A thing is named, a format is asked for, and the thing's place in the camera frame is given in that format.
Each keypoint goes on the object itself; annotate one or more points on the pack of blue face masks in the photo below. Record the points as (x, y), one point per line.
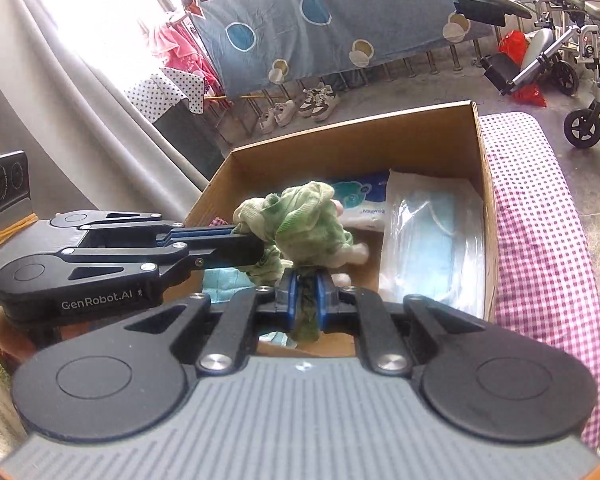
(429, 250)

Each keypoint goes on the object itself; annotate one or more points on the pink plush toy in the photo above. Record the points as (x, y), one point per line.
(360, 254)

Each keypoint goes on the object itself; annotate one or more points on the yellow rubber bands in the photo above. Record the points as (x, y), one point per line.
(10, 232)

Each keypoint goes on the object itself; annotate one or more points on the wheelchair with black backrest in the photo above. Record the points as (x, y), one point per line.
(587, 127)

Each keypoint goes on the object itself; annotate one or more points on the pink hanging clothes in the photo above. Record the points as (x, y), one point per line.
(185, 47)

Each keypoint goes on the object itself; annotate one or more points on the cardboard box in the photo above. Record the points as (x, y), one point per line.
(355, 135)

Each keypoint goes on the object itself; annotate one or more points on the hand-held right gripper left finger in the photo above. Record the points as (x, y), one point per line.
(291, 302)

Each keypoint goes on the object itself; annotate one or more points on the dark grey hanging cloth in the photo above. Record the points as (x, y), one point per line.
(190, 130)

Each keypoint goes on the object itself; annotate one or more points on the wheelchair with grey legrest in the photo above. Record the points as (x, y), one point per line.
(534, 57)

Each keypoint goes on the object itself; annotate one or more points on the grey curtain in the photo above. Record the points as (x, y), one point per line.
(55, 85)

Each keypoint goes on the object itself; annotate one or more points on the pink checked cloth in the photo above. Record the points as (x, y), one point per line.
(534, 235)

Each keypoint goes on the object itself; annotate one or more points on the black white sneakers pair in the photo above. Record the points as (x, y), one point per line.
(327, 102)

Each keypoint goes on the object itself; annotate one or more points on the blue printed packet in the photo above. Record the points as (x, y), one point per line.
(364, 195)

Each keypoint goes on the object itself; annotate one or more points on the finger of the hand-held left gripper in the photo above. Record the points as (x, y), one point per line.
(205, 232)
(230, 252)

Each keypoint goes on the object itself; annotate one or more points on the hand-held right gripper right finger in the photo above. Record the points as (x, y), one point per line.
(322, 305)

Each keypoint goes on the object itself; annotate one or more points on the teal towel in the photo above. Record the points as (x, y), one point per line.
(225, 282)

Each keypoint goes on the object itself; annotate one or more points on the small red plastic bag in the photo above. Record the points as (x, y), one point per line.
(514, 45)

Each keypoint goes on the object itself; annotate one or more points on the brown and white sneaker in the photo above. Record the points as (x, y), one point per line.
(310, 104)

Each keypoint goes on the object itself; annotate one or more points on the green scrunchie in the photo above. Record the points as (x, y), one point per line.
(305, 230)

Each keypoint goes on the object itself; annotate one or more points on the blue sheet with circles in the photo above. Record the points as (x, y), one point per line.
(360, 25)

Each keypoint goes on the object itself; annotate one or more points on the yellow wooden pole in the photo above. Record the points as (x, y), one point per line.
(260, 96)

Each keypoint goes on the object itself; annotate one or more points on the polka dot cloth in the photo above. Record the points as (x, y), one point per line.
(165, 92)

